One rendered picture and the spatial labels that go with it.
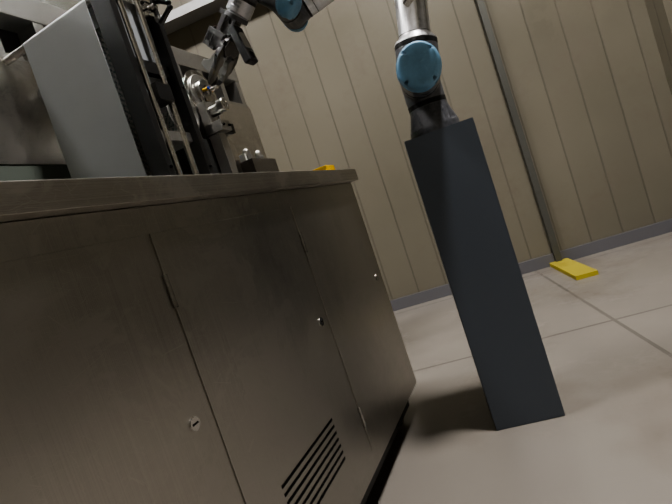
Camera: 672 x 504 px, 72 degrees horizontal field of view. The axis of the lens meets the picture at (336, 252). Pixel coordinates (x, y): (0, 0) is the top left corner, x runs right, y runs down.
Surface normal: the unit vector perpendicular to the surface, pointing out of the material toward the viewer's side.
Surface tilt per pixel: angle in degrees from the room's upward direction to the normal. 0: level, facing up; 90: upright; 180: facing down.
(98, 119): 90
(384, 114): 90
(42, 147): 90
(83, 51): 90
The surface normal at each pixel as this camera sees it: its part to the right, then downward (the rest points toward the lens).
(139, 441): 0.88, -0.27
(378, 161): -0.17, 0.11
